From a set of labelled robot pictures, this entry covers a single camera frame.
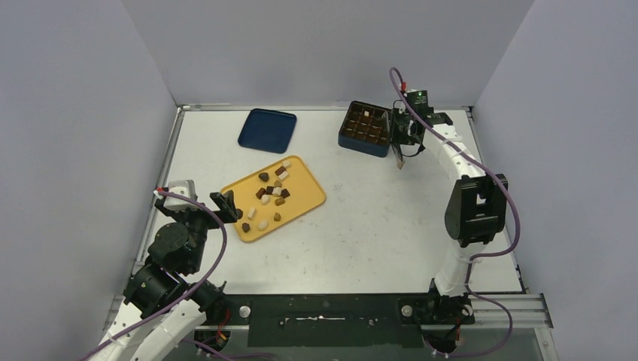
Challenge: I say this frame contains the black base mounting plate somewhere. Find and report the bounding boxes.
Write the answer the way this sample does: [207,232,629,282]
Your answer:
[194,293,475,348]

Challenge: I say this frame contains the yellow plastic tray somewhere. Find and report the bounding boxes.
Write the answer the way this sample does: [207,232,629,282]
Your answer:
[221,155,327,243]

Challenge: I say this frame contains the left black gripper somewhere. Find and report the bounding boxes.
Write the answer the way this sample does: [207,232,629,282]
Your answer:
[159,189,237,272]

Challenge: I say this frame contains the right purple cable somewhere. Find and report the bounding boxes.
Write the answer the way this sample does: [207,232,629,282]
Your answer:
[388,67,521,358]

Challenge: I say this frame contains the brown bar chocolate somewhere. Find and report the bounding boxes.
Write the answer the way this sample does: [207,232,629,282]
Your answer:
[256,187,266,199]

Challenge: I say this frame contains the white swirl chocolate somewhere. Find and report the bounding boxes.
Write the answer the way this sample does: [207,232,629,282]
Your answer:
[257,220,269,231]

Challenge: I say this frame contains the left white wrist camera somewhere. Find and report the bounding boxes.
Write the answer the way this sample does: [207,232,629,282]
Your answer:
[163,180,196,212]

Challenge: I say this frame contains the dark blue box lid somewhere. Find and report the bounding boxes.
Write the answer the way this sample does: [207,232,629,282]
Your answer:
[238,108,297,154]

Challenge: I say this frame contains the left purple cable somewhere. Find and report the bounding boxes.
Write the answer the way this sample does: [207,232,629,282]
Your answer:
[74,188,229,361]

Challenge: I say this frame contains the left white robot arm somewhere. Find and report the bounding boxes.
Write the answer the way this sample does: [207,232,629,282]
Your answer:
[84,187,240,360]

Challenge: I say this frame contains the dark blue chocolate box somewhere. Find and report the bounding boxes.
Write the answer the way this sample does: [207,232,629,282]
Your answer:
[338,101,390,158]

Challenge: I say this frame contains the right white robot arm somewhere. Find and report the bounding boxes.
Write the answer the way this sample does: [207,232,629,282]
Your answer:
[387,90,507,322]

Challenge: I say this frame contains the purple cable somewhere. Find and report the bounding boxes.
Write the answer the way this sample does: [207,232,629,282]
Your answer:
[74,188,229,361]
[388,67,521,358]

